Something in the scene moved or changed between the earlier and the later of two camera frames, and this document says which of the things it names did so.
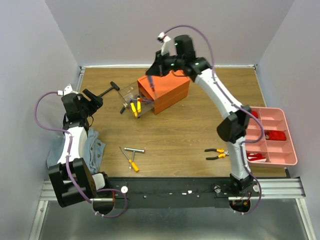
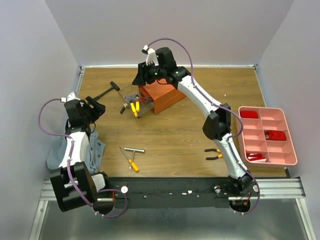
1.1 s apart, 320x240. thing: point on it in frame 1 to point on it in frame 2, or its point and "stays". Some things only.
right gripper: x=159 y=64 to x=142 y=72
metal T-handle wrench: x=134 y=150 stays
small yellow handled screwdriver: x=138 y=104 stays
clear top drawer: x=138 y=104 stays
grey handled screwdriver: x=151 y=82 to x=131 y=97
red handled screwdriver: x=145 y=100 stays
